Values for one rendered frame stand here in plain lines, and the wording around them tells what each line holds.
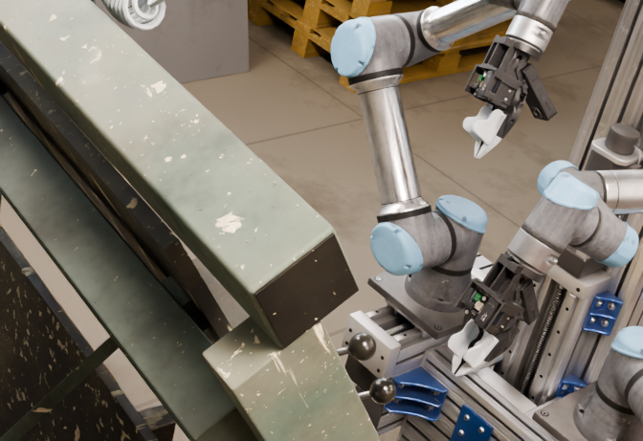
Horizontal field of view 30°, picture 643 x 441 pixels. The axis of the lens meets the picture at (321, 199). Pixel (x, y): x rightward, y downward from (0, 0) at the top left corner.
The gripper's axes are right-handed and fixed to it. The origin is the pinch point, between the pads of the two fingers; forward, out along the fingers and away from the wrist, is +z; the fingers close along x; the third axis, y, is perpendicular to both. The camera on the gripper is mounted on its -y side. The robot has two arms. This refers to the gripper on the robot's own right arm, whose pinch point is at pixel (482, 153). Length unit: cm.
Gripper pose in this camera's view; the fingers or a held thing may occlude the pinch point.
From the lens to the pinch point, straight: 216.0
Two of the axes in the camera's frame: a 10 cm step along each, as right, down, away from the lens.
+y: -8.1, -3.8, -4.5
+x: 4.0, 2.1, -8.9
